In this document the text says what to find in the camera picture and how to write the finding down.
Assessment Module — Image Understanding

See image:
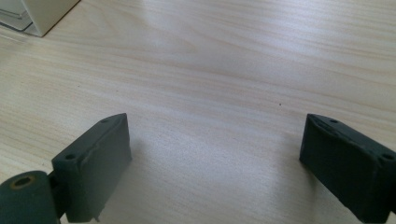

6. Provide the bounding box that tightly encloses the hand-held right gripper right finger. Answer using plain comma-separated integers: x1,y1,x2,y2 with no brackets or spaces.
299,113,396,224

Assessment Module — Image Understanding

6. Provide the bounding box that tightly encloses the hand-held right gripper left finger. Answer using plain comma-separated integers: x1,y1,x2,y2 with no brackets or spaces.
50,112,133,224

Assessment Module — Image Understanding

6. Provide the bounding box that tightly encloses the white box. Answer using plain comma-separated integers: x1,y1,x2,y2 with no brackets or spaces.
0,0,81,37

